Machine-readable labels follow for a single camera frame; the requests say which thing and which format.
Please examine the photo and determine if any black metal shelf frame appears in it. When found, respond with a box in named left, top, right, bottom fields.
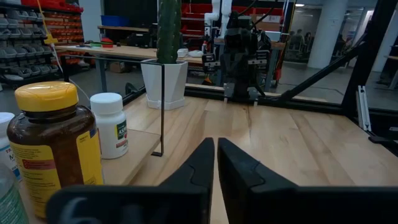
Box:
left=60, top=54, right=165, bottom=157

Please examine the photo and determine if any white faceted plant pot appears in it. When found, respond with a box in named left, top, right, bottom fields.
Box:
left=140, top=58, right=189, bottom=111

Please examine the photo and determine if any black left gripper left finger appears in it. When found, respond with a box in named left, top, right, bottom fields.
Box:
left=46, top=138, right=215, bottom=224

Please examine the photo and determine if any cardboard box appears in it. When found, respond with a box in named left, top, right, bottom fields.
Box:
left=250, top=14, right=282, bottom=32

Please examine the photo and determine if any silver aluminium bracket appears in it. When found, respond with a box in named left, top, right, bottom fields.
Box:
left=356, top=85, right=373, bottom=132

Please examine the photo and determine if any red bowl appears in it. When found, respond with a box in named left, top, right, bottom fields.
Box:
left=99, top=37, right=114, bottom=49

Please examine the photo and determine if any white cloth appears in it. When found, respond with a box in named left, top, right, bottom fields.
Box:
left=176, top=48, right=203, bottom=58

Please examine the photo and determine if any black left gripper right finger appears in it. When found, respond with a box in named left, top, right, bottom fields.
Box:
left=217, top=138, right=398, bottom=224

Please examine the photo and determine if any person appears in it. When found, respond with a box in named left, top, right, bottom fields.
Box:
left=289, top=29, right=307, bottom=60

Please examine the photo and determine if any red background shelving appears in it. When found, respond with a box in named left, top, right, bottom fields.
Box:
left=181, top=2, right=284, bottom=35

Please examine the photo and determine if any white round pillar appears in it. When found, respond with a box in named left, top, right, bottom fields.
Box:
left=307, top=0, right=349, bottom=70

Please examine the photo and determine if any amber bottle yellow cap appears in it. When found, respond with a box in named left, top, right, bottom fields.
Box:
left=6, top=81, right=104, bottom=218

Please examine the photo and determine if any blue storage bin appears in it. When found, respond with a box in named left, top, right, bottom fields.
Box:
left=100, top=14, right=131, bottom=28

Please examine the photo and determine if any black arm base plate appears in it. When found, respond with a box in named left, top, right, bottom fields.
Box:
left=222, top=82, right=262, bottom=105

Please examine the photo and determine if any white aspirin bottle green label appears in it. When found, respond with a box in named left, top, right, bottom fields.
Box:
left=90, top=92, right=129, bottom=160

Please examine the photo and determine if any wooden background workbench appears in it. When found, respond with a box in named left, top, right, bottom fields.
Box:
left=55, top=45, right=205, bottom=94

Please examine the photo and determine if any tall green cactus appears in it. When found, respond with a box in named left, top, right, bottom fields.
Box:
left=156, top=0, right=183, bottom=65

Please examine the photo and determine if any yellow hanging cord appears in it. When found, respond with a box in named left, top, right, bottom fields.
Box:
left=36, top=0, right=59, bottom=45

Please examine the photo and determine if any black aluminium table frame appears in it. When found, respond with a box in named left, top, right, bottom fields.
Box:
left=123, top=0, right=398, bottom=156

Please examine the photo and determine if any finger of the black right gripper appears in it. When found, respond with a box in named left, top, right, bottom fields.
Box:
left=236, top=54, right=249, bottom=93
left=221, top=54, right=237, bottom=94

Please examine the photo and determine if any green label bottle white cap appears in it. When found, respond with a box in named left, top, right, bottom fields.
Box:
left=0, top=161, right=30, bottom=224

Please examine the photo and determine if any white melatonin bottle blue label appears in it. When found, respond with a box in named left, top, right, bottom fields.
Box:
left=0, top=111, right=22, bottom=181

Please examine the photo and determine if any red grey storage bin rack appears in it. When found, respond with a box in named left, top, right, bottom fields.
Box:
left=0, top=0, right=85, bottom=86

